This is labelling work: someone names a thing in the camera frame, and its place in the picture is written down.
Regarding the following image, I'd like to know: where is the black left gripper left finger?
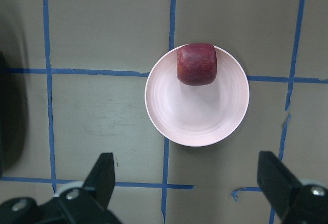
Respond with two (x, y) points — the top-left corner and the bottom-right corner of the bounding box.
(1, 153), (120, 223)

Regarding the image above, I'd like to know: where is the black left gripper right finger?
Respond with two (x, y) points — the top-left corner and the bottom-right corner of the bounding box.
(257, 151), (327, 223)

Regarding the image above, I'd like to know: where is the red apple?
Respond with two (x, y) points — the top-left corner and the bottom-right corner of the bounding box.
(176, 43), (217, 86)

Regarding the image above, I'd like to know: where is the pink plate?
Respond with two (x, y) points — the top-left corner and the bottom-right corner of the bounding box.
(145, 47), (250, 147)

